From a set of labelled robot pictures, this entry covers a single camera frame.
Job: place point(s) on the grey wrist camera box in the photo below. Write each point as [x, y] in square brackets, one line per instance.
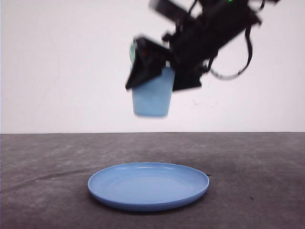
[170, 10]

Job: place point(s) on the mint green plastic spoon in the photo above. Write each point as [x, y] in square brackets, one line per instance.
[132, 52]

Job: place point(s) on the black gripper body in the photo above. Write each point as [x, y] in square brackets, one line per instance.
[196, 41]

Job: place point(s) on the light blue plastic cup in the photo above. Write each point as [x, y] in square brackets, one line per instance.
[152, 99]

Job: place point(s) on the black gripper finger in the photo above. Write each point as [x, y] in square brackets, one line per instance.
[186, 78]
[150, 58]

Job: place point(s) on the blue plastic plate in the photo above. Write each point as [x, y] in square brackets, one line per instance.
[148, 186]

